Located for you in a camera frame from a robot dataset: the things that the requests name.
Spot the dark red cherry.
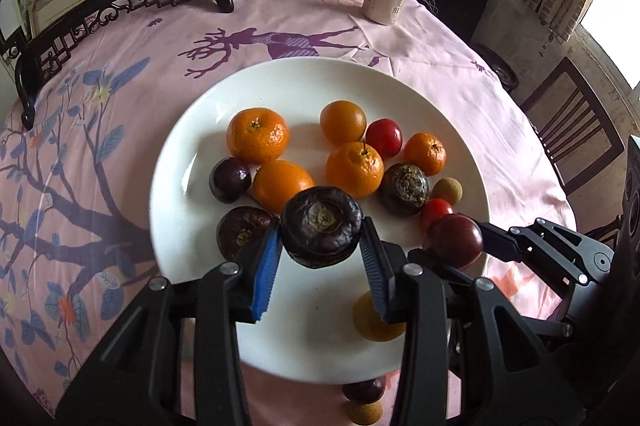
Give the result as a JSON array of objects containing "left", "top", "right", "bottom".
[{"left": 342, "top": 376, "right": 386, "bottom": 404}]

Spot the small tan longan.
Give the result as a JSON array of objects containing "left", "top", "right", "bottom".
[{"left": 431, "top": 177, "right": 463, "bottom": 206}]

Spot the yellow orange kumquat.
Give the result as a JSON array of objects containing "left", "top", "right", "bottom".
[{"left": 320, "top": 100, "right": 367, "bottom": 145}]

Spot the pink printed tablecloth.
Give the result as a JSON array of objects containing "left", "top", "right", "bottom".
[{"left": 1, "top": 0, "right": 576, "bottom": 418}]

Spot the large mandarin with stalk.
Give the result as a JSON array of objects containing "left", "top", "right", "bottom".
[{"left": 326, "top": 141, "right": 385, "bottom": 199}]

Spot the dark purple round fruit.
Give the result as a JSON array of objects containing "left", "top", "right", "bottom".
[{"left": 208, "top": 157, "right": 252, "bottom": 204}]

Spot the dark wooden chair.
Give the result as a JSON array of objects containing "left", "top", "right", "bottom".
[{"left": 520, "top": 57, "right": 625, "bottom": 195}]

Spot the dark water chestnut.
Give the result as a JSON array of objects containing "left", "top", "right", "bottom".
[
  {"left": 216, "top": 206, "right": 276, "bottom": 261},
  {"left": 279, "top": 186, "right": 363, "bottom": 269}
]

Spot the large mandarin with green stem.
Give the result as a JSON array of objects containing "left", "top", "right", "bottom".
[{"left": 402, "top": 133, "right": 447, "bottom": 176}]

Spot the yellow orange citrus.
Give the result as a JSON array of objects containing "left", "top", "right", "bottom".
[{"left": 352, "top": 292, "right": 406, "bottom": 342}]

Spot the small red tomato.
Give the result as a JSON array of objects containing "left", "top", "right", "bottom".
[{"left": 364, "top": 119, "right": 404, "bottom": 159}]

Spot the large white plate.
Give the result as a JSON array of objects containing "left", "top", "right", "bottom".
[{"left": 148, "top": 56, "right": 492, "bottom": 386}]

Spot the large dark mangosteen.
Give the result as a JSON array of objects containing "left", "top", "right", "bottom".
[{"left": 376, "top": 163, "right": 430, "bottom": 217}]

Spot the dark red plum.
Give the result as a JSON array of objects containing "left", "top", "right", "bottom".
[{"left": 426, "top": 214, "right": 484, "bottom": 269}]

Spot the small orange mandarin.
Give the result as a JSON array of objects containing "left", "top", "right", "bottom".
[{"left": 226, "top": 107, "right": 290, "bottom": 165}]

